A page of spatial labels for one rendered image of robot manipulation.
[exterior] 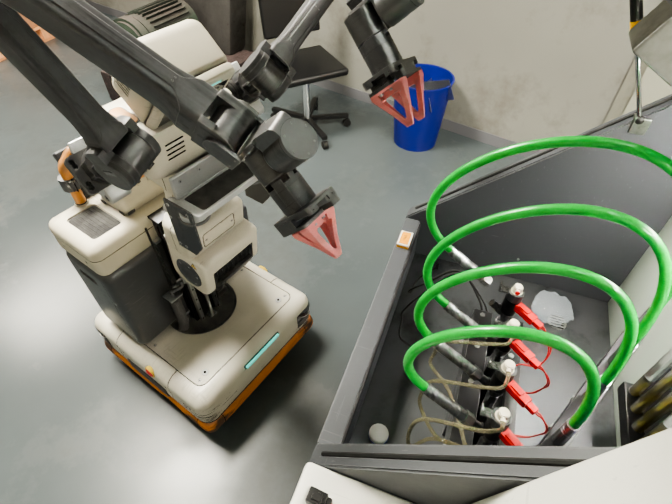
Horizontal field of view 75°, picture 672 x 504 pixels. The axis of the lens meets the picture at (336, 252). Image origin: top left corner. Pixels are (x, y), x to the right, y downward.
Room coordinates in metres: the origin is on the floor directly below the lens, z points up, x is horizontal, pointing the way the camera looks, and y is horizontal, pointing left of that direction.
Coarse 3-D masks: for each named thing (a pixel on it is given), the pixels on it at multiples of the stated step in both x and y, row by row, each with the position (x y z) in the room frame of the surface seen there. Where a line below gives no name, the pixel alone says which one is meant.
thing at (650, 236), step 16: (528, 208) 0.43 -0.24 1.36; (544, 208) 0.42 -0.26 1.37; (560, 208) 0.41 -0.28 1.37; (576, 208) 0.41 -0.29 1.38; (592, 208) 0.40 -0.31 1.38; (608, 208) 0.40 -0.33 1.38; (480, 224) 0.44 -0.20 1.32; (624, 224) 0.38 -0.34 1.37; (640, 224) 0.38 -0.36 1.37; (448, 240) 0.45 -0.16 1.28; (656, 240) 0.37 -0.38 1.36; (432, 256) 0.46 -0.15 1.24; (656, 256) 0.37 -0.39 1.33; (448, 304) 0.45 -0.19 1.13; (656, 304) 0.35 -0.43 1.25; (464, 320) 0.43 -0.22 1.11; (640, 336) 0.35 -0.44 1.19
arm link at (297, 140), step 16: (256, 112) 0.59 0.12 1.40; (256, 128) 0.58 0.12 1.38; (272, 128) 0.50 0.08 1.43; (288, 128) 0.51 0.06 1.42; (304, 128) 0.52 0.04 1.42; (208, 144) 0.53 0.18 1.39; (256, 144) 0.52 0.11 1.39; (272, 144) 0.51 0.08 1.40; (288, 144) 0.49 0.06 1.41; (304, 144) 0.50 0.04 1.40; (224, 160) 0.53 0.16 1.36; (240, 160) 0.52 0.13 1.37; (272, 160) 0.50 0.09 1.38; (288, 160) 0.49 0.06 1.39; (304, 160) 0.49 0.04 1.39
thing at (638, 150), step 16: (528, 144) 0.51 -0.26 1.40; (544, 144) 0.50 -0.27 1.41; (560, 144) 0.49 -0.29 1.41; (576, 144) 0.48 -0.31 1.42; (592, 144) 0.48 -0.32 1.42; (608, 144) 0.47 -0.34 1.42; (624, 144) 0.47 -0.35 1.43; (480, 160) 0.52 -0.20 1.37; (656, 160) 0.45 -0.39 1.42; (448, 176) 0.54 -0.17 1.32; (432, 208) 0.54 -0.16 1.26; (432, 224) 0.54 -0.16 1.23
